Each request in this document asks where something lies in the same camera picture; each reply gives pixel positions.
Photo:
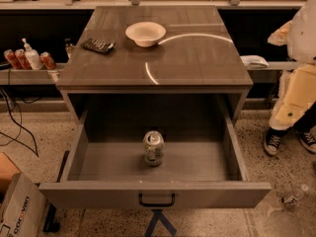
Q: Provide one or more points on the cardboard box with print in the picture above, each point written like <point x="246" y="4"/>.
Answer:
<point x="22" y="203"/>

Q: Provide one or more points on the red soda can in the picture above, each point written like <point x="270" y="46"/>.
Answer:
<point x="21" y="56"/>
<point x="47" y="60"/>
<point x="10" y="56"/>

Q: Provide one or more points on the white ceramic bowl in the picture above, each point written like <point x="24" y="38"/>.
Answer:
<point x="145" y="34"/>

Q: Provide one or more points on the open grey top drawer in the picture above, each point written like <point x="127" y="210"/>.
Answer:
<point x="202" y="164"/>

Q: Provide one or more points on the red soda can left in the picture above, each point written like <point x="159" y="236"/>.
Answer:
<point x="10" y="56"/>

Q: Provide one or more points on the white pump soap bottle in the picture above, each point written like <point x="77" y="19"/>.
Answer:
<point x="32" y="56"/>

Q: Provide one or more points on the white folded cloth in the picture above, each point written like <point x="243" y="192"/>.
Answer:
<point x="254" y="61"/>

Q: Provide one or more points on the black bar on floor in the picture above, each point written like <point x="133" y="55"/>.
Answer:
<point x="50" y="225"/>

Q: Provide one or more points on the red soda can middle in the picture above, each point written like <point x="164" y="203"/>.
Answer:
<point x="21" y="56"/>

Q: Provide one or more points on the grey cabinet counter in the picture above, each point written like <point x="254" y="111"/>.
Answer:
<point x="197" y="55"/>

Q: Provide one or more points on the black sneaker left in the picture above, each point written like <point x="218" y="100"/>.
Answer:
<point x="272" y="141"/>

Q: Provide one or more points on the silver green 7up can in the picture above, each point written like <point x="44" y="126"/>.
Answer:
<point x="153" y="148"/>

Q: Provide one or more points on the dark snack bag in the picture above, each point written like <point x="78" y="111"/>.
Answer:
<point x="97" y="45"/>

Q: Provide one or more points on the crushed clear plastic bottle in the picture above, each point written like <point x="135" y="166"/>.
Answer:
<point x="295" y="195"/>

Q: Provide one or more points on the grey side shelf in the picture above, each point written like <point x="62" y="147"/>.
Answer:
<point x="270" y="74"/>
<point x="30" y="77"/>

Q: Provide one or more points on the black sneaker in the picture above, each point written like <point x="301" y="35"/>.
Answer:
<point x="272" y="141"/>
<point x="308" y="141"/>

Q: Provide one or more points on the grey side shelf left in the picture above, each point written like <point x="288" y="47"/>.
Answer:
<point x="30" y="77"/>

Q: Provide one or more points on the black drawer handle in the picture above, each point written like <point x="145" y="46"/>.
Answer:
<point x="156" y="200"/>

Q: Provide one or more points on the red soda can right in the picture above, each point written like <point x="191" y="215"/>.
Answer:
<point x="47" y="60"/>

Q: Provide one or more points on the small brown glass bottle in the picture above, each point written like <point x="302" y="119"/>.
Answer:
<point x="68" y="47"/>

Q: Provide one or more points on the black sneaker right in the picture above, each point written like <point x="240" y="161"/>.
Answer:
<point x="308" y="141"/>

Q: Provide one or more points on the person in light clothes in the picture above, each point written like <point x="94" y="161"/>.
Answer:
<point x="297" y="89"/>

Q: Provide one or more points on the grey side shelf right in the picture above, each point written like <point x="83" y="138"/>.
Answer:
<point x="270" y="74"/>

